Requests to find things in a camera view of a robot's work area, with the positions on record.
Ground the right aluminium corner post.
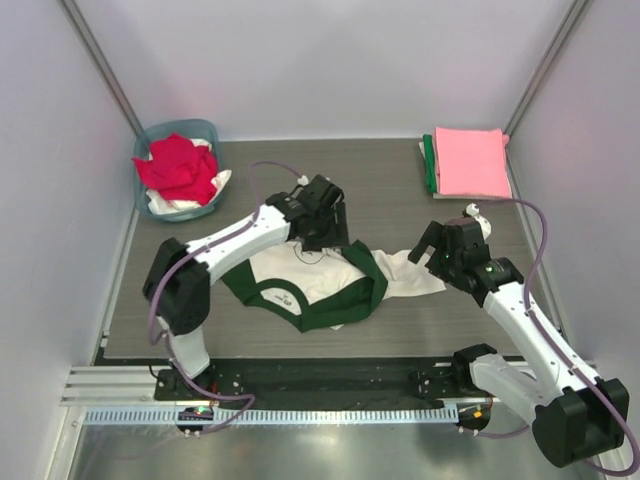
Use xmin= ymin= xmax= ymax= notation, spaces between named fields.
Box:
xmin=504 ymin=0 xmax=593 ymax=137

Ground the blue plastic laundry basket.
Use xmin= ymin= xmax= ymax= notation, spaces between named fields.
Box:
xmin=133 ymin=119 xmax=232 ymax=223

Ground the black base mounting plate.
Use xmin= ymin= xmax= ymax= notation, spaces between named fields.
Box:
xmin=155 ymin=357 xmax=488 ymax=402

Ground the folded green t-shirt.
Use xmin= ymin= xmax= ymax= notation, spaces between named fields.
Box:
xmin=422 ymin=134 xmax=438 ymax=193

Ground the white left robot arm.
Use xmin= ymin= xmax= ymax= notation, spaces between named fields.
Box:
xmin=143 ymin=175 xmax=349 ymax=402

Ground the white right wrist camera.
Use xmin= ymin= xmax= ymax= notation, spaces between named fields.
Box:
xmin=464 ymin=202 xmax=492 ymax=240

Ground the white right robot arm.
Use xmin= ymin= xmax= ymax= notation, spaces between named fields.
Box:
xmin=408 ymin=216 xmax=629 ymax=467

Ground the left aluminium corner post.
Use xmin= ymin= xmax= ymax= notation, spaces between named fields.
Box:
xmin=58 ymin=0 xmax=144 ymax=136

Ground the slotted grey cable duct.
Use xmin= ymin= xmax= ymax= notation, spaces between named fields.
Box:
xmin=84 ymin=404 xmax=459 ymax=426

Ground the aluminium corner post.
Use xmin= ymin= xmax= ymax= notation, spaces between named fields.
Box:
xmin=58 ymin=0 xmax=144 ymax=136
xmin=504 ymin=0 xmax=593 ymax=137

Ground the white and green t-shirt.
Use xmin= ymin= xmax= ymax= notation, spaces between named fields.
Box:
xmin=222 ymin=241 xmax=446 ymax=333

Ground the red t-shirt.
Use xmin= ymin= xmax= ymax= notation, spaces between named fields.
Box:
xmin=132 ymin=133 xmax=219 ymax=206

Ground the folded pink t-shirt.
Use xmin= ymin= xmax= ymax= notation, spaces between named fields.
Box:
xmin=433 ymin=127 xmax=512 ymax=198

